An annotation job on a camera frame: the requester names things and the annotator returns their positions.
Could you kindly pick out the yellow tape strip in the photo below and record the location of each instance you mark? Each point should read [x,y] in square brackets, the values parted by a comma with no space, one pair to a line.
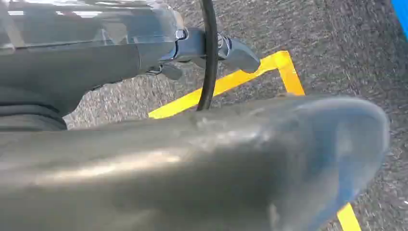
[229,82]
[291,78]

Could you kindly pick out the ribbed grey left arm sleeve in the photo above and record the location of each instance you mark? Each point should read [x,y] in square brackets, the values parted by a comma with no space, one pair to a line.
[28,119]

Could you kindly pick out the blue plastic tray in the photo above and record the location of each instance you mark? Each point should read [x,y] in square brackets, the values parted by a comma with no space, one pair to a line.
[402,12]

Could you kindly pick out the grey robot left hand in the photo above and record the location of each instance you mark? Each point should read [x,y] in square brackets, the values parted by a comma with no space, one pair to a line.
[197,172]

